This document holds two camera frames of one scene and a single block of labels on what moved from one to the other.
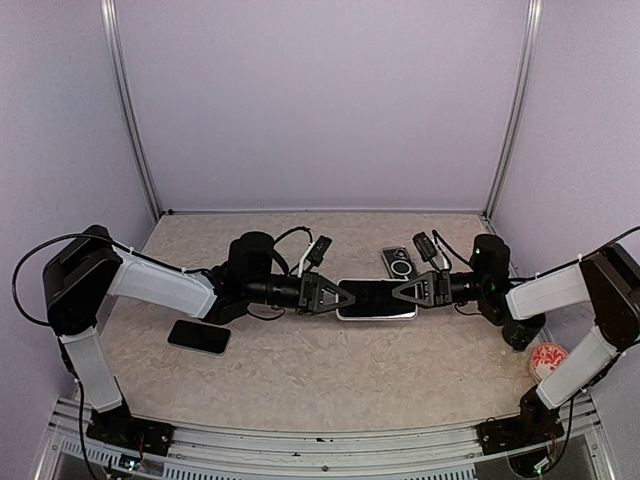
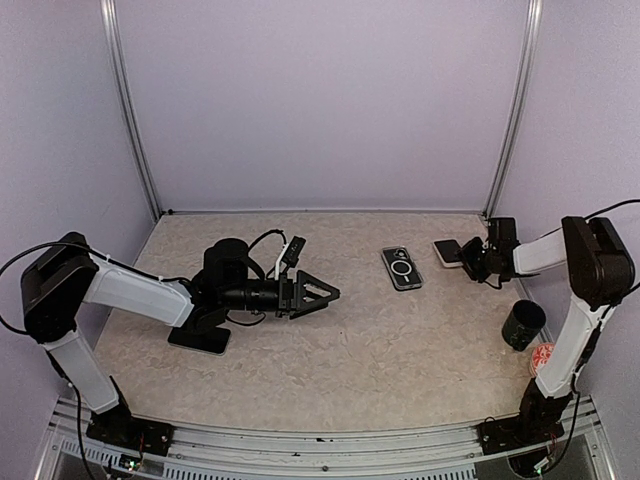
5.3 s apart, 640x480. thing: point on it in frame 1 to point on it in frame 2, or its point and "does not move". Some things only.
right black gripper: x=438 y=285 to x=467 y=254
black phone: x=375 y=298 to x=449 y=250
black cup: x=518 y=333 does not move
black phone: x=205 y=338 does not move
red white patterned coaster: x=545 y=358 does not move
